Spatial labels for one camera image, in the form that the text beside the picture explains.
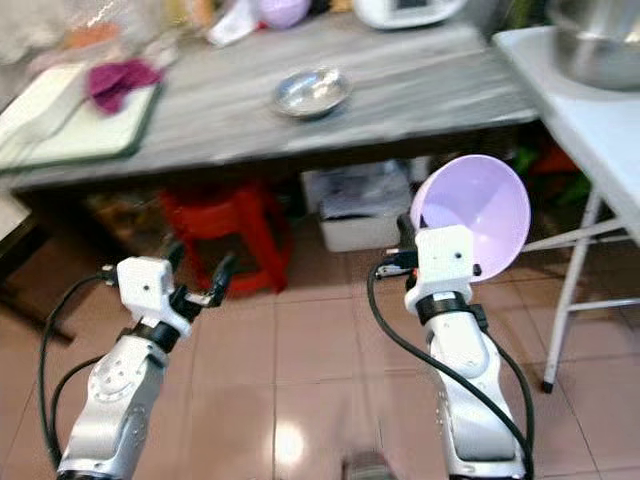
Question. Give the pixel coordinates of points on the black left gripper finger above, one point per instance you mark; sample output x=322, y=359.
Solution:
x=225, y=274
x=176, y=254

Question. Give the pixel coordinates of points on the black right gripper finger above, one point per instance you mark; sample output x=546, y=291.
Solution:
x=407, y=235

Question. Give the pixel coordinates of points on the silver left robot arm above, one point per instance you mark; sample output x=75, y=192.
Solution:
x=115, y=400

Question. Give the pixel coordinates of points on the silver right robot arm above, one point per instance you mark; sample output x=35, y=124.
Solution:
x=470, y=400

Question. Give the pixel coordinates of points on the white storage bin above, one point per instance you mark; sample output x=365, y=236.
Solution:
x=360, y=235

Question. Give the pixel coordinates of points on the red plastic stool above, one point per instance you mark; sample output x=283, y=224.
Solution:
x=220, y=215

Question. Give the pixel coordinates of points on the green-rimmed cutting board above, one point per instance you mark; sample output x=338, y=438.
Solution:
x=90, y=135

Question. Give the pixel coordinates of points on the shallow stainless steel bowl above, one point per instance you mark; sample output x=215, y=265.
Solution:
x=312, y=95

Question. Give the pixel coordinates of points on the crumpled purple cloth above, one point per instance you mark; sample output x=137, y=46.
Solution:
x=125, y=82

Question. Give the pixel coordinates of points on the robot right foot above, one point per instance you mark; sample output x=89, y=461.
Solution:
x=370, y=468

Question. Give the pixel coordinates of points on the white rectangular box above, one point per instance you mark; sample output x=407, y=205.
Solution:
x=40, y=100

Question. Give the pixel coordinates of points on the white kitchen appliance with screen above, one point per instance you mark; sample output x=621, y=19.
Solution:
x=380, y=10

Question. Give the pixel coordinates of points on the clear plastic egg carton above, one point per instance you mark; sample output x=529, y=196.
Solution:
x=90, y=38

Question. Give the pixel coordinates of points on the white paper with QR code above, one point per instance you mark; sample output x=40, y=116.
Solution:
x=232, y=25

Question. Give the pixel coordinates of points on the white hanging cloth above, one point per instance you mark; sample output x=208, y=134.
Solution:
x=25, y=35

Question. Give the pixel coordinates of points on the large stainless steel pot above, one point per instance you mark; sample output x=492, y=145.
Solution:
x=600, y=50

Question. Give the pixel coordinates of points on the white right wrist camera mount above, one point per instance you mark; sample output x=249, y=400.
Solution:
x=445, y=260

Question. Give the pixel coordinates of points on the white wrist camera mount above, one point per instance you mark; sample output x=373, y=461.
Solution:
x=145, y=290
x=445, y=260

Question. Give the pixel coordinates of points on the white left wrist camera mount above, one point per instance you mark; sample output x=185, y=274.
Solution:
x=145, y=290

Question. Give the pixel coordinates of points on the dark table frame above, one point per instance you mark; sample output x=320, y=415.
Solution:
x=20, y=250

